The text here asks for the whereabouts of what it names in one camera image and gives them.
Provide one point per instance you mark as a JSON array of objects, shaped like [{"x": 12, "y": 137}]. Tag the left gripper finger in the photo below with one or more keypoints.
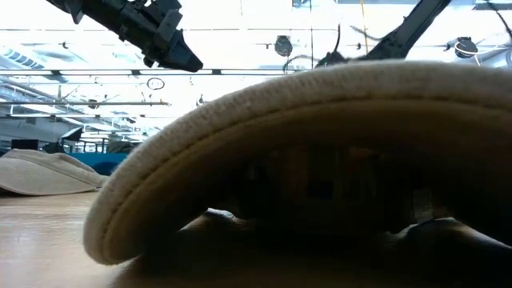
[{"x": 180, "y": 56}]

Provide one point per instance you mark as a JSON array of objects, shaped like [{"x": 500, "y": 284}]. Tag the beige baseball cap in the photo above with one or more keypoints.
[
  {"x": 200, "y": 132},
  {"x": 40, "y": 172}
]

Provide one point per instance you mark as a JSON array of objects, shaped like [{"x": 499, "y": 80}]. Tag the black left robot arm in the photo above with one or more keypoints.
[{"x": 66, "y": 5}]

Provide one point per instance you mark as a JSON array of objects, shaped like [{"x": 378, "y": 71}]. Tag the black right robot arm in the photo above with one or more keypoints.
[{"x": 408, "y": 30}]

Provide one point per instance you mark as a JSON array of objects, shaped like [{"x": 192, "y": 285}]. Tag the blue plastic bin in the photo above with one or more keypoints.
[{"x": 80, "y": 159}]

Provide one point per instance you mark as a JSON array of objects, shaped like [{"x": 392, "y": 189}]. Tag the black desk monitor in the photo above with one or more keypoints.
[{"x": 25, "y": 145}]

